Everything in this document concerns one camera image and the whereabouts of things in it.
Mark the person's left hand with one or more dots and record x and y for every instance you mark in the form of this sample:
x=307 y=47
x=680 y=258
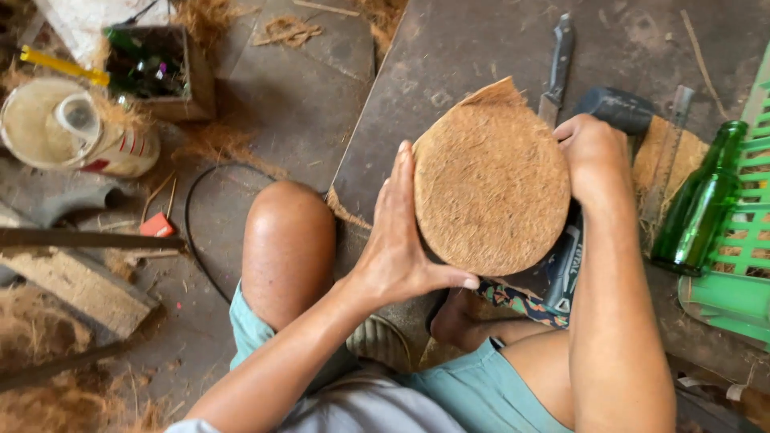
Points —
x=391 y=264

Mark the person's right hand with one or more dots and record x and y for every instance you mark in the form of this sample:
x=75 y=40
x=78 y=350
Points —
x=598 y=159

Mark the round brown coir disc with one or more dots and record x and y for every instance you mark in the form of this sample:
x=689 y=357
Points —
x=490 y=186

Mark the black rubber mallet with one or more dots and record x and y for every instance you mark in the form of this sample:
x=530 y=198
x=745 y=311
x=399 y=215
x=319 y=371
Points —
x=619 y=109

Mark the grey sandal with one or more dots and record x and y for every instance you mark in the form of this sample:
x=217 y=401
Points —
x=379 y=343

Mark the flat brown coir mat piece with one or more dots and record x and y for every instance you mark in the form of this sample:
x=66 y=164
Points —
x=689 y=156

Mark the person's left leg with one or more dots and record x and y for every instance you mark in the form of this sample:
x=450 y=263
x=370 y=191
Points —
x=289 y=246

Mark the person's leg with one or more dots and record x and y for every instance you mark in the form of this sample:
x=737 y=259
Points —
x=529 y=361
x=289 y=246

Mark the green glass bottle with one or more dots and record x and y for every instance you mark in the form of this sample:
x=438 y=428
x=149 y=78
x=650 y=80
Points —
x=701 y=204

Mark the teal and black power tool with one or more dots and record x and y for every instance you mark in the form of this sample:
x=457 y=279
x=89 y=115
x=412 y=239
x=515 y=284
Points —
x=562 y=270

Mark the grey shirt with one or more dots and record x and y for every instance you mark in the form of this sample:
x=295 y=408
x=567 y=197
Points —
x=361 y=409

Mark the teal shorts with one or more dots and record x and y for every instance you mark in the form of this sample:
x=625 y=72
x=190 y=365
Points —
x=475 y=388

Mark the person's right leg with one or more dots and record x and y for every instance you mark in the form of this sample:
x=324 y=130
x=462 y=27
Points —
x=529 y=361

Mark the green plastic basket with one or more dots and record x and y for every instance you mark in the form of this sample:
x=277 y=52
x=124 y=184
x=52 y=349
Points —
x=743 y=264

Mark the small red box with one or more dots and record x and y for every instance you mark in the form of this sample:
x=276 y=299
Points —
x=156 y=226

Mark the small coir fibre tuft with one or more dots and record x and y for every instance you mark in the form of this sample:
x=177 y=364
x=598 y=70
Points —
x=289 y=31

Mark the white bucket with red print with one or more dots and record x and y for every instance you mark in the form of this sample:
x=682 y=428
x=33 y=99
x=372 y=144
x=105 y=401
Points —
x=114 y=150

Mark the dark wooden plank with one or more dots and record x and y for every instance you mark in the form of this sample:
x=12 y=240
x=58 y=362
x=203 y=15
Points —
x=90 y=239

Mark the wooden box with bottles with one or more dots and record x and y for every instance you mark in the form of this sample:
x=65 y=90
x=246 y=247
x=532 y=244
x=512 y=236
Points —
x=159 y=66

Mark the pale wooden block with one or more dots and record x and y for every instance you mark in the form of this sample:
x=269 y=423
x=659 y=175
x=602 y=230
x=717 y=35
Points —
x=84 y=288

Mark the grey pipe piece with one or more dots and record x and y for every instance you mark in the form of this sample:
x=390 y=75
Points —
x=78 y=204

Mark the dark wooden stick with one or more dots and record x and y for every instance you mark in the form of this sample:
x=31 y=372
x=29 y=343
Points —
x=60 y=364

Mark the heap of loose coir fibre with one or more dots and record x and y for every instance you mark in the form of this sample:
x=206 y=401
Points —
x=36 y=337

